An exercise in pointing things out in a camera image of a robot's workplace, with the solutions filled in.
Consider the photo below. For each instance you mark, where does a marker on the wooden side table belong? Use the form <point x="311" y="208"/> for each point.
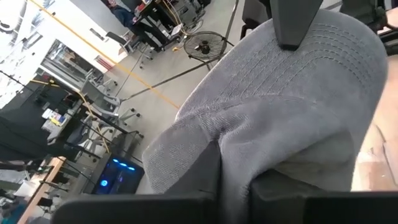
<point x="40" y="189"/>

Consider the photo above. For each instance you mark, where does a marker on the person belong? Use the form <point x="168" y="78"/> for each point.
<point x="122" y="14"/>

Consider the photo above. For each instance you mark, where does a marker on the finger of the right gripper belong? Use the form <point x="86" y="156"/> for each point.
<point x="293" y="21"/>

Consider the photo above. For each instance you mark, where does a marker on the black computer tower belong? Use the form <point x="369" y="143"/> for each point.
<point x="118" y="177"/>

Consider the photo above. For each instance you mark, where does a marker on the black standing fan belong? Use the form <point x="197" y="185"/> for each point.
<point x="205" y="46"/>

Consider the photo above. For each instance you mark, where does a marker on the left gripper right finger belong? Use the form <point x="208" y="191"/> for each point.
<point x="273" y="185"/>

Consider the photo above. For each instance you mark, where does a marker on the grey denim cap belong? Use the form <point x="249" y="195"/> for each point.
<point x="280" y="109"/>

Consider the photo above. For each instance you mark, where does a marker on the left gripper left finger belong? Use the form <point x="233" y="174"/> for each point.
<point x="205" y="177"/>

